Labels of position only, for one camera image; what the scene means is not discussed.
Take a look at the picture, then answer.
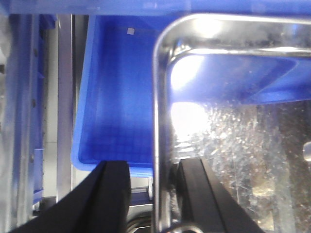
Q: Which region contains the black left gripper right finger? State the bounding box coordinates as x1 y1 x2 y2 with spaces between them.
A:
177 157 263 233

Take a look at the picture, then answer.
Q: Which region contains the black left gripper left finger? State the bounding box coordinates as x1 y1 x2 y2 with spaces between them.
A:
13 161 131 233

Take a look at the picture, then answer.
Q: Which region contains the grey metal rack post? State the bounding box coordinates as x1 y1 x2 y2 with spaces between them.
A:
43 15 73 202

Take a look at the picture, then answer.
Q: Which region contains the silver metal tray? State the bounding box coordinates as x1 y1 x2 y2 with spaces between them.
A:
153 13 311 233

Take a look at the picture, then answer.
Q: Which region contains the blue bin below tray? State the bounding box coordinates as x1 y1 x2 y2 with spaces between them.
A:
71 16 172 178

